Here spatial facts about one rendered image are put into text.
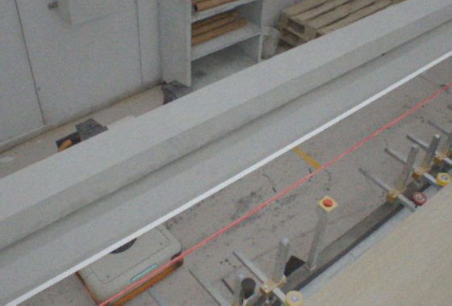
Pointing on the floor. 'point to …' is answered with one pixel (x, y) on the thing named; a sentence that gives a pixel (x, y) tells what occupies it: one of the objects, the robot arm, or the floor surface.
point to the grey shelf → (230, 60)
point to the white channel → (203, 116)
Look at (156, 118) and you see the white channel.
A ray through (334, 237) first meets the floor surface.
